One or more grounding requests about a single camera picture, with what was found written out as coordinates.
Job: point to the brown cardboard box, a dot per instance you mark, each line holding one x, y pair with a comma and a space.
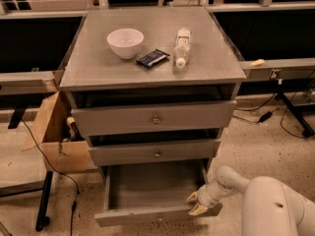
49, 131

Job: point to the clear plastic water bottle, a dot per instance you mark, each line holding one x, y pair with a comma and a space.
181, 51

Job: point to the grey middle drawer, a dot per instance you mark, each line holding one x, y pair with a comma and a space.
154, 152

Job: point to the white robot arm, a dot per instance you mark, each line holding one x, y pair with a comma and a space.
269, 207

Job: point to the small yellow foam piece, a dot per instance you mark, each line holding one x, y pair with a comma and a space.
257, 63

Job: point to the grey bottom drawer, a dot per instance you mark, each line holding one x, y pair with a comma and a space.
149, 192

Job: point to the black stand leg right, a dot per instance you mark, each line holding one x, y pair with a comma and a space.
307, 130

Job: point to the wall power outlet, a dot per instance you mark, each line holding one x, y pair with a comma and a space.
275, 74

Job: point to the grey top drawer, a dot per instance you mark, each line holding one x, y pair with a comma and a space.
153, 117

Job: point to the grey drawer cabinet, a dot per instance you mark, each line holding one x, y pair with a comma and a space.
152, 85

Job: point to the dark blue snack packet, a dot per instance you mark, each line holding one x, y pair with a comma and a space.
153, 58

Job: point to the black table leg left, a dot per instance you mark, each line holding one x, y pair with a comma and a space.
42, 219

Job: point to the white ceramic bowl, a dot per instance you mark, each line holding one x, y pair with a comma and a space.
125, 43

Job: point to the grey drawer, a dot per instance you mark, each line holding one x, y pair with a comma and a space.
149, 192
153, 117
154, 152

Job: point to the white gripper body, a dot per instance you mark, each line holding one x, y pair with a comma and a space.
207, 196

